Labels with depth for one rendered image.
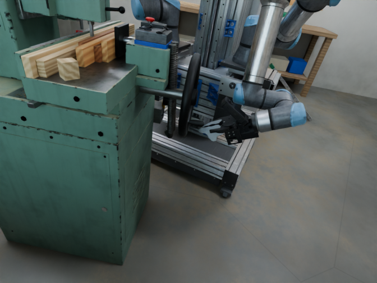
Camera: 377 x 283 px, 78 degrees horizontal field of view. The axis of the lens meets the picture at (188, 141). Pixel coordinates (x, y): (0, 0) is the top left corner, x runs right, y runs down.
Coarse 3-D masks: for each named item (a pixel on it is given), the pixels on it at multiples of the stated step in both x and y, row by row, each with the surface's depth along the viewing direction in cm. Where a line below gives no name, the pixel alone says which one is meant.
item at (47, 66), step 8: (72, 48) 64; (48, 56) 57; (56, 56) 58; (64, 56) 61; (72, 56) 64; (40, 64) 54; (48, 64) 55; (56, 64) 58; (40, 72) 55; (48, 72) 56; (56, 72) 59
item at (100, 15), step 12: (60, 0) 66; (72, 0) 66; (84, 0) 66; (96, 0) 65; (108, 0) 70; (60, 12) 68; (72, 12) 68; (84, 12) 67; (96, 12) 67; (108, 12) 71
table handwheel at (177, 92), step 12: (192, 60) 70; (192, 72) 67; (192, 84) 67; (168, 96) 80; (180, 96) 80; (192, 96) 78; (180, 108) 69; (192, 108) 93; (180, 120) 71; (180, 132) 75
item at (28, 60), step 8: (120, 24) 96; (96, 32) 79; (72, 40) 67; (80, 40) 70; (48, 48) 58; (56, 48) 60; (64, 48) 63; (24, 56) 52; (32, 56) 53; (40, 56) 55; (24, 64) 53; (32, 64) 53; (32, 72) 54
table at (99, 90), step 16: (96, 64) 68; (112, 64) 70; (128, 64) 72; (32, 80) 55; (48, 80) 55; (64, 80) 56; (80, 80) 57; (96, 80) 59; (112, 80) 60; (128, 80) 68; (144, 80) 73; (160, 80) 73; (32, 96) 57; (48, 96) 57; (64, 96) 56; (80, 96) 55; (96, 96) 55; (112, 96) 58; (96, 112) 57
